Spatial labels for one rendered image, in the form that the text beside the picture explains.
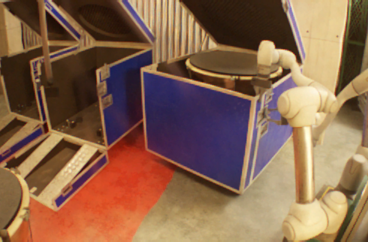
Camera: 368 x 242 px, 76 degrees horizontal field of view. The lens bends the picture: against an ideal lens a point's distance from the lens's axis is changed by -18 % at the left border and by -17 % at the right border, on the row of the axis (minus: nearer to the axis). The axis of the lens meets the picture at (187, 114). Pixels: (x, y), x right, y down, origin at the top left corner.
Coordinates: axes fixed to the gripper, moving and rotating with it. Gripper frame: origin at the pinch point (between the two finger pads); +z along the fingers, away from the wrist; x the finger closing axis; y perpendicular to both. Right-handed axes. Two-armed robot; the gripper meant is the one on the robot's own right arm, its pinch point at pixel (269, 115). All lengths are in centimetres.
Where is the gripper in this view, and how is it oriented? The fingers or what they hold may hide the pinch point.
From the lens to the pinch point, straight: 202.9
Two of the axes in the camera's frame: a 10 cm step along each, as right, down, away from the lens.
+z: -9.9, -0.6, 1.5
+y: -1.5, 0.2, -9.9
